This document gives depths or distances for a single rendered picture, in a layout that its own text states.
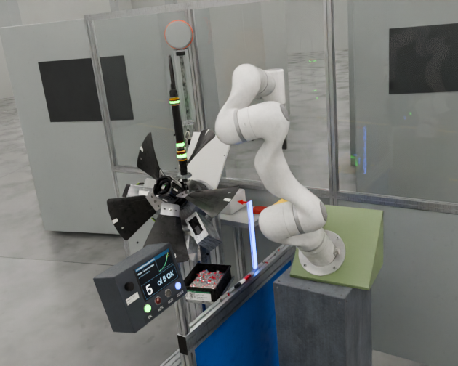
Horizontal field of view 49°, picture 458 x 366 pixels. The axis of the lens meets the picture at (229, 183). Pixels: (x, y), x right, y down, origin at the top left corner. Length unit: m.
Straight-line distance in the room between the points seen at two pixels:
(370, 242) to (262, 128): 0.76
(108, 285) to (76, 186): 3.52
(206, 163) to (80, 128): 2.35
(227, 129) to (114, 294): 0.60
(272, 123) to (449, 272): 1.55
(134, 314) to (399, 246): 1.60
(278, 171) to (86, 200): 3.64
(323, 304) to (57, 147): 3.57
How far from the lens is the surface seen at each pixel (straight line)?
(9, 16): 8.31
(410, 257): 2.80
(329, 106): 2.68
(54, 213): 5.36
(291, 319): 2.11
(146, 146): 2.62
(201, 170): 2.68
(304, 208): 1.66
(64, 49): 4.78
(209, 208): 2.22
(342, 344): 2.07
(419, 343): 3.05
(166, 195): 2.36
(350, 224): 2.09
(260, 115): 1.50
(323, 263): 2.03
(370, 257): 2.03
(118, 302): 1.60
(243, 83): 1.57
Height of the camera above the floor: 1.95
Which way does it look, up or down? 18 degrees down
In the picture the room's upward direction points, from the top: 6 degrees counter-clockwise
